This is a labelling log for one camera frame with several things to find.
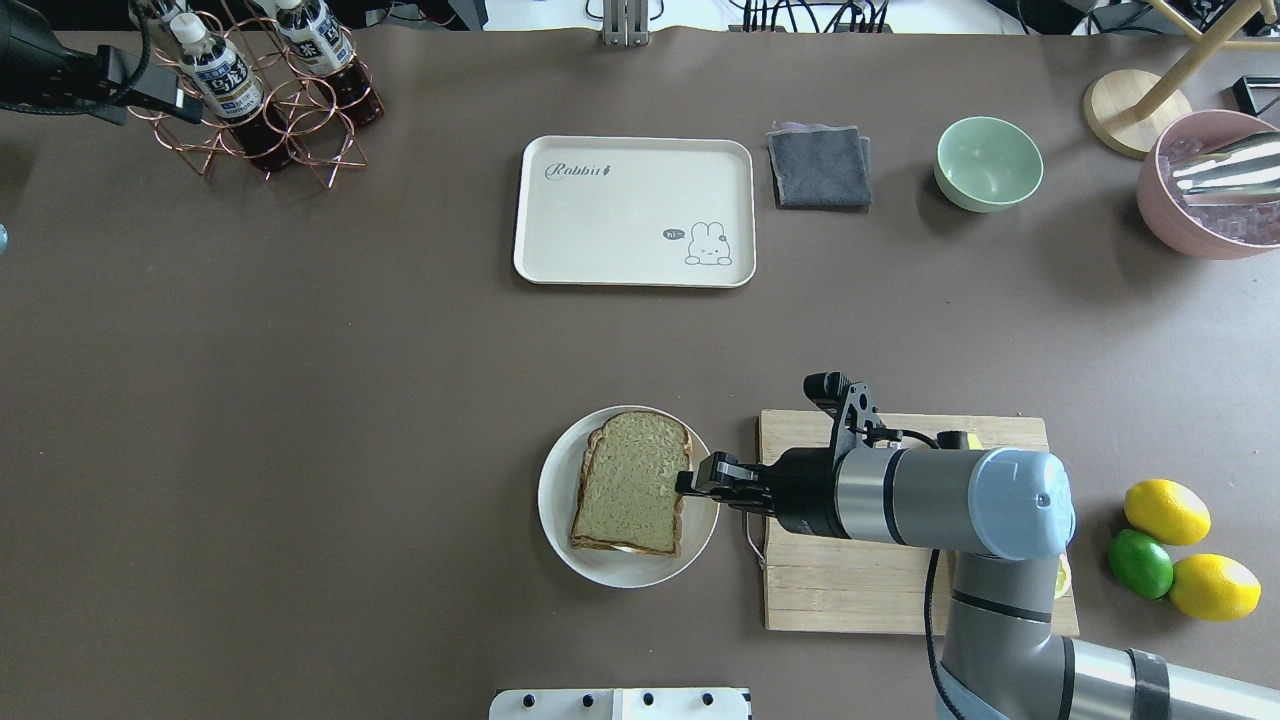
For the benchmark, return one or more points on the steel muddler black tip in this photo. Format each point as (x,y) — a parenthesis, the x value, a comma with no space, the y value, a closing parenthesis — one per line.
(953,440)

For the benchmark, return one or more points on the half lemon slice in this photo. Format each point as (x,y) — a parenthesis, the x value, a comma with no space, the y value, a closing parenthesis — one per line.
(1063,577)

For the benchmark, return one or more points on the mint green bowl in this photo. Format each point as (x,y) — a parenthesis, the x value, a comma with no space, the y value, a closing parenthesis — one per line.
(986,164)

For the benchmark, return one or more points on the pink bowl with ice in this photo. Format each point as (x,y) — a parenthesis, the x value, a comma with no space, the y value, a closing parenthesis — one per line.
(1209,232)

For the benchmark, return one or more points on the copper wire bottle rack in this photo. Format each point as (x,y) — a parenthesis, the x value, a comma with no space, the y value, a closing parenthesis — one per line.
(319,137)

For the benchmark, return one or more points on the cream rabbit serving tray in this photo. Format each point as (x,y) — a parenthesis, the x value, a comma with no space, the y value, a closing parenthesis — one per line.
(636,211)

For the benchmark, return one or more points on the bread slice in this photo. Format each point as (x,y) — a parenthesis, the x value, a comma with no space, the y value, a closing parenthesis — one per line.
(635,485)
(592,450)

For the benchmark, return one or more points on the metal ice scoop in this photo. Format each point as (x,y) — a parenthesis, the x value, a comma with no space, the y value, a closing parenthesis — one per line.
(1242,172)

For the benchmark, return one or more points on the upper whole lemon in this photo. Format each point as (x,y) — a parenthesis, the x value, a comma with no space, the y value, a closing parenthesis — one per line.
(1168,511)

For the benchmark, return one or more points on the green lime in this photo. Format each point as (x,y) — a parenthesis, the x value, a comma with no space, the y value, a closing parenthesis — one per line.
(1141,564)

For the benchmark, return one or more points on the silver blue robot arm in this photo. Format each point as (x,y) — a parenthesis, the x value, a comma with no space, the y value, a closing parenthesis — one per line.
(1007,515)

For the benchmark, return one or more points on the tea bottle left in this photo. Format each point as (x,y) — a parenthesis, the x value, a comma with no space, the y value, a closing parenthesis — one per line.
(154,19)

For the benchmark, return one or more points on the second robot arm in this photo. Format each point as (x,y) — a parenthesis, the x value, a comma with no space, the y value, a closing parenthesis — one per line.
(41,76)

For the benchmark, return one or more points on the tea bottle middle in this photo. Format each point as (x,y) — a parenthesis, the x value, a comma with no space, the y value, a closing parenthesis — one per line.
(231,91)

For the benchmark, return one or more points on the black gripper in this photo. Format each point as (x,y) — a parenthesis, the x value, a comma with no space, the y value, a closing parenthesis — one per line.
(803,491)

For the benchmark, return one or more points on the wooden cutting board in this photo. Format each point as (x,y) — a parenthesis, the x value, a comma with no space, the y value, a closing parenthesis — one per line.
(814,584)

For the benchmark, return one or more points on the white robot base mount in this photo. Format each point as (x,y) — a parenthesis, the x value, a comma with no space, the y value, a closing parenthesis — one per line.
(623,703)

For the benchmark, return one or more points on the tea bottle right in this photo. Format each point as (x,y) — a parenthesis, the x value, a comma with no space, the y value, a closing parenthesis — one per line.
(319,46)

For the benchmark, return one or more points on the folded grey cloth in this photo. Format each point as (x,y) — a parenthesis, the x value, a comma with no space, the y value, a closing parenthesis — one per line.
(821,167)

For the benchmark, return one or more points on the white round plate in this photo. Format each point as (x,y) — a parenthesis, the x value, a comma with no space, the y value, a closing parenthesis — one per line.
(557,503)

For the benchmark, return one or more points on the whole lemon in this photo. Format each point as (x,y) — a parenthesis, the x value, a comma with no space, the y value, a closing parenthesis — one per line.
(1212,587)
(1168,511)

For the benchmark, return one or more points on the aluminium frame post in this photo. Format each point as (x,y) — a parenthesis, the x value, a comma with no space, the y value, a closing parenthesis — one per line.
(625,23)

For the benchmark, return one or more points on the lower whole lemon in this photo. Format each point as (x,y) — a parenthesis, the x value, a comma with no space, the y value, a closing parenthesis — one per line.
(1212,587)

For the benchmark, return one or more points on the tea bottle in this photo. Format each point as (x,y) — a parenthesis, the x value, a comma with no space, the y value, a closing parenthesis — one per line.
(319,46)
(154,19)
(231,91)

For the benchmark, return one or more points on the wooden cup stand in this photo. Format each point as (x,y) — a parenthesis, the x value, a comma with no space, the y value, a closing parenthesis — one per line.
(1128,109)

